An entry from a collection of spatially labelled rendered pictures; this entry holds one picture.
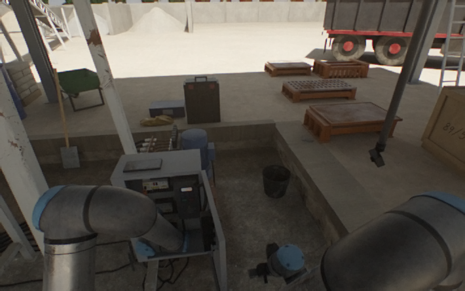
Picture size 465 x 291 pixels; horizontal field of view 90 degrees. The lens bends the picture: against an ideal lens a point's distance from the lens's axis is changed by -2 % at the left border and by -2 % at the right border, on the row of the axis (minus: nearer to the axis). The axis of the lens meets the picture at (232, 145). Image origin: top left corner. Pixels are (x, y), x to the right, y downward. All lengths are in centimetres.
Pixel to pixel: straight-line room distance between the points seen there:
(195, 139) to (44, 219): 131
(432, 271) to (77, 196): 68
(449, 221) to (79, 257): 74
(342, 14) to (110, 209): 867
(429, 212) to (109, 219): 63
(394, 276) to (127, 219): 54
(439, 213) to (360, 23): 853
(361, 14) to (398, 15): 96
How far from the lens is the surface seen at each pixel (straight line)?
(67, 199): 69
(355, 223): 231
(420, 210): 49
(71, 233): 69
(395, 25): 898
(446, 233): 48
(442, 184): 322
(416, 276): 44
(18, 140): 84
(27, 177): 87
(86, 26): 160
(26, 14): 571
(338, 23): 893
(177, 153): 126
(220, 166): 333
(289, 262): 95
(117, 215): 64
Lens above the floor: 189
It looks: 30 degrees down
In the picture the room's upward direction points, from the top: 1 degrees counter-clockwise
